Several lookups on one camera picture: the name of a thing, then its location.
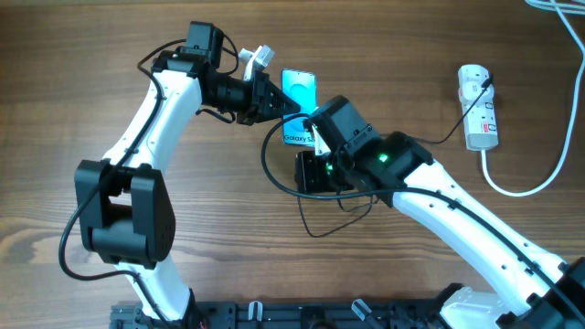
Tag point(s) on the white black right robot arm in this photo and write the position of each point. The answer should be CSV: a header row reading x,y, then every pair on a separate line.
x,y
532,287

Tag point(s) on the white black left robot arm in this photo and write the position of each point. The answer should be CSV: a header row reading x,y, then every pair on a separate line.
x,y
124,210

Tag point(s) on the white power strip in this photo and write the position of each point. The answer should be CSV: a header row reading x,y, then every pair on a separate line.
x,y
479,123

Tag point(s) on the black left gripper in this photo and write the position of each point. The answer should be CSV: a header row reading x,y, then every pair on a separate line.
x,y
263,90

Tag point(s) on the blue Galaxy S25 smartphone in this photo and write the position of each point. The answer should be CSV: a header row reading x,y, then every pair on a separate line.
x,y
301,87

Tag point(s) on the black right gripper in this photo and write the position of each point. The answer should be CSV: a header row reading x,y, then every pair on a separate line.
x,y
307,176

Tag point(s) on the white USB charger plug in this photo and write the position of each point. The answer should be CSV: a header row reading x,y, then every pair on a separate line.
x,y
475,90

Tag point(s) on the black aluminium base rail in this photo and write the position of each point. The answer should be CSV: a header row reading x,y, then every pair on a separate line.
x,y
230,315

